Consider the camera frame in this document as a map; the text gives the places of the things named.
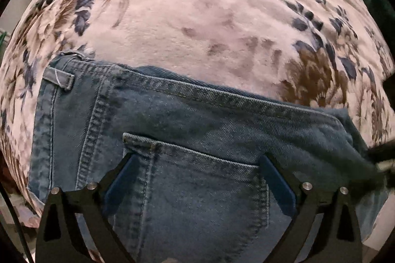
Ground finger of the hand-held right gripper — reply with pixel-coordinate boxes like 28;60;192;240
365;140;395;182

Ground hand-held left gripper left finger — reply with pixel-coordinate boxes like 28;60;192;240
35;152;140;263

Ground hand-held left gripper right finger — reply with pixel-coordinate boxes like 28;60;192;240
258;153;363;263

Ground blue denim pants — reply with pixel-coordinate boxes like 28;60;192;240
27;51;390;263

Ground floral printed blanket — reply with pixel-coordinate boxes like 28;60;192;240
0;0;395;228

